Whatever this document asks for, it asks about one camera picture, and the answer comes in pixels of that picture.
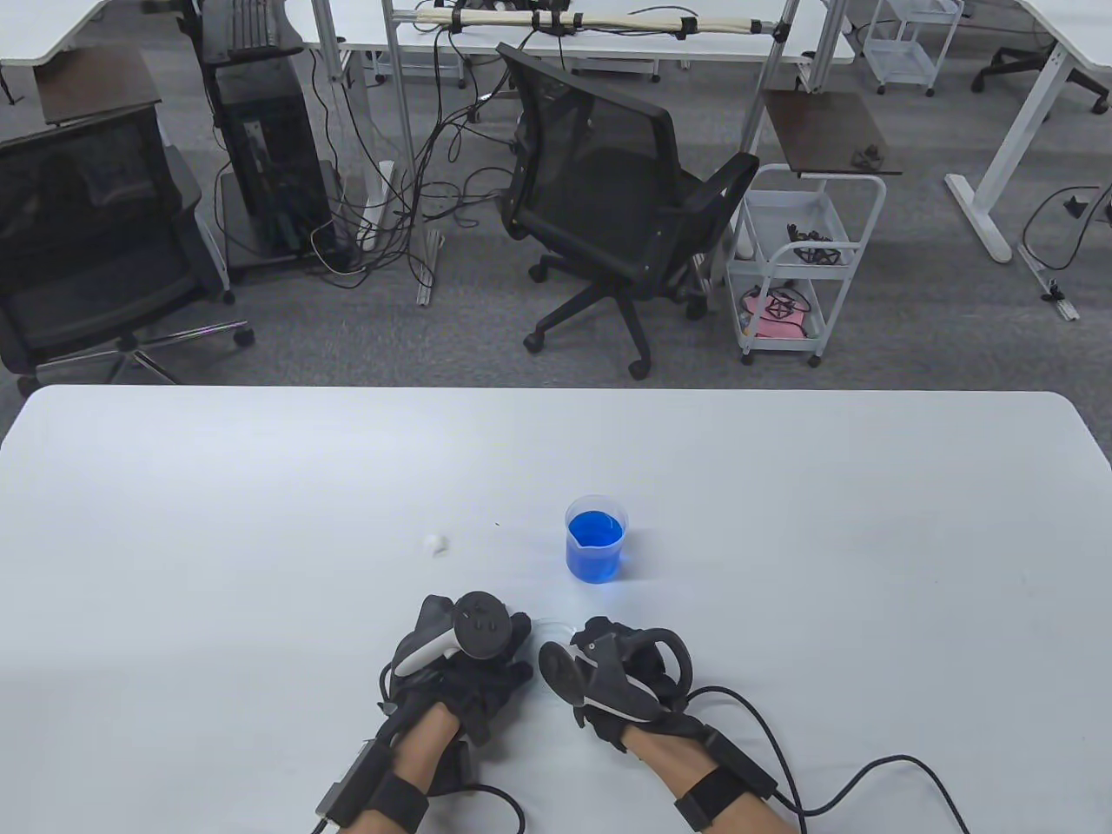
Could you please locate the black left glove cable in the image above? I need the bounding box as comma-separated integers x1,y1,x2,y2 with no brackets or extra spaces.
447,784,527,834

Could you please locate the person's right hand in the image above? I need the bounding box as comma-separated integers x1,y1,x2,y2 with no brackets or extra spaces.
569,616,696,753

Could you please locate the black office chair chrome base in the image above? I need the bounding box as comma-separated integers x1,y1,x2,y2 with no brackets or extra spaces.
0,108,256,398

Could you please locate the dark grey hand controller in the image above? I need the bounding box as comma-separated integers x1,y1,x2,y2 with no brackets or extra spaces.
538,627,696,722

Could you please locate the person's left hand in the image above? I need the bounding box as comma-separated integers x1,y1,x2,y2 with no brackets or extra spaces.
381,594,536,748

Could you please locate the white power strip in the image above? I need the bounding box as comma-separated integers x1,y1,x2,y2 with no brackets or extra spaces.
359,160,397,253

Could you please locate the black mesh office chair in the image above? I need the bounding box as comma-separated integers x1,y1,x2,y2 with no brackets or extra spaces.
496,43,762,381

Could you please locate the person's left forearm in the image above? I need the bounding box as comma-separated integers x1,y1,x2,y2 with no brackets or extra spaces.
337,702,463,834

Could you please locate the white desk with leg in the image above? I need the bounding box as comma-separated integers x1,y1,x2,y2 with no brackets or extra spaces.
944,0,1112,264

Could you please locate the tangle of black floor cables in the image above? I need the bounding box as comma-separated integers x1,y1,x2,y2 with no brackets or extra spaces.
308,35,531,288

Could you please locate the white and black hand controller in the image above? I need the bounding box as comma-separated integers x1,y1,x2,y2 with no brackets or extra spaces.
394,591,513,678

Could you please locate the brown side table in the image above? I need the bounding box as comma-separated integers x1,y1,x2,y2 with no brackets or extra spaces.
762,89,904,179
32,43,164,128

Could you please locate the long white desk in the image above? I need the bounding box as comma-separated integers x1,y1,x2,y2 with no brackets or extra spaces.
282,0,857,66

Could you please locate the black cable with plug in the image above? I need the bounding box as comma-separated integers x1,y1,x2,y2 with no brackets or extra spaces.
1016,181,1112,301

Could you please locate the black right glove cable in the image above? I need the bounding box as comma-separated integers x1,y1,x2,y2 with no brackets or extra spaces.
685,685,976,834

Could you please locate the beaker of blue liquid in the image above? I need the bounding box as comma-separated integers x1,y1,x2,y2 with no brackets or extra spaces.
565,494,629,586

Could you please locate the black computer tower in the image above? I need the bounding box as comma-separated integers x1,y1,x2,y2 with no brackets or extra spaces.
198,0,351,281

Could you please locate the pink cloth item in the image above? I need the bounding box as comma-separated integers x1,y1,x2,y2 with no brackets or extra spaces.
739,289,827,341

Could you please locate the black glove cable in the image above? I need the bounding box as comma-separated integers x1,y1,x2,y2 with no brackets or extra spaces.
447,784,527,834
685,685,976,834

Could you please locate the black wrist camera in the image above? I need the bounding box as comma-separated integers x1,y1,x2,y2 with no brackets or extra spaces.
314,737,432,828
672,725,779,828

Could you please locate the clear petri dish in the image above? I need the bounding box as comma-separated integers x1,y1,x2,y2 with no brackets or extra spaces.
528,616,582,651

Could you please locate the person's right forearm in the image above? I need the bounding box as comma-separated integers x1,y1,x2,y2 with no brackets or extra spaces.
622,723,804,834

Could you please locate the small white wire cart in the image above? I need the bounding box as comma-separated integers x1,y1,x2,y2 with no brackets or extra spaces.
864,0,966,97

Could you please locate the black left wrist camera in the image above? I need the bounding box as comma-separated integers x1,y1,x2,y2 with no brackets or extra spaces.
314,737,432,828

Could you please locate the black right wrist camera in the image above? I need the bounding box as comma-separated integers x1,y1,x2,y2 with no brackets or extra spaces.
672,725,779,828

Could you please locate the white wire utility cart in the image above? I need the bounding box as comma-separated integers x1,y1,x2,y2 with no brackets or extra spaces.
724,163,888,367

